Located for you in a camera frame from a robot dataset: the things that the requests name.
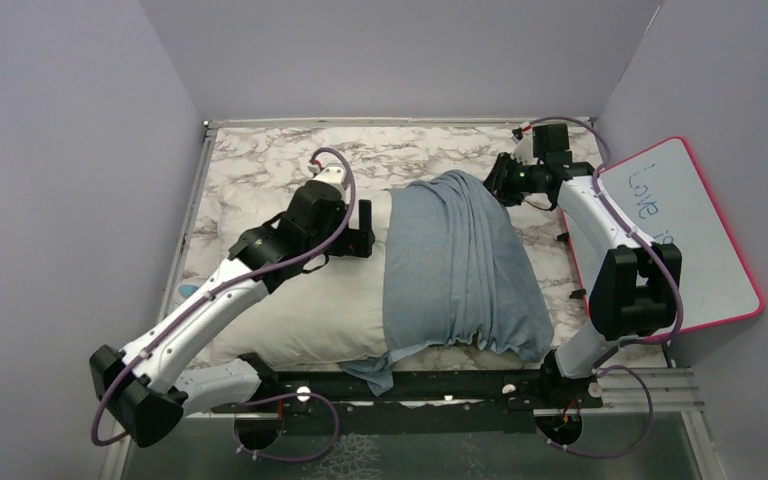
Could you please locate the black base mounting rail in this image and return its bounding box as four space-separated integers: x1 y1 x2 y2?
211 370 603 435

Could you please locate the white pillow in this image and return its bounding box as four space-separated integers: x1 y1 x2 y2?
177 186 391 369

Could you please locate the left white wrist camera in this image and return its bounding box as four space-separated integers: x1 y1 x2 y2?
307 161 348 195

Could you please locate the patchwork and blue pillowcase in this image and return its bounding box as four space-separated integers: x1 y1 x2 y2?
340 170 554 396

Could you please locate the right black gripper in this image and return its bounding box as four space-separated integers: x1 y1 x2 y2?
469 153 543 208

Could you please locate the aluminium table frame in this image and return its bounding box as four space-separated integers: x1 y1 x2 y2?
99 117 728 480

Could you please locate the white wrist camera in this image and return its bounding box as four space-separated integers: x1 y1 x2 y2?
307 161 348 195
510 123 533 164

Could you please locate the pink framed whiteboard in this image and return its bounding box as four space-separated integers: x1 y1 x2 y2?
559 137 764 332

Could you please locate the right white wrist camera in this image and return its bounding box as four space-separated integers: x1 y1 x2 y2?
510 123 533 164

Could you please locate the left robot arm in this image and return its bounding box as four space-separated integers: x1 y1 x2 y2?
89 180 375 447

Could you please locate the blue packaged toothbrush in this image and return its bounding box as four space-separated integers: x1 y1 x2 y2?
177 283 200 299

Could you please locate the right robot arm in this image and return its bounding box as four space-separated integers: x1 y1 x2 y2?
484 117 684 407

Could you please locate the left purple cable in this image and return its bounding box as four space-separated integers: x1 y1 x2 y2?
89 146 342 464

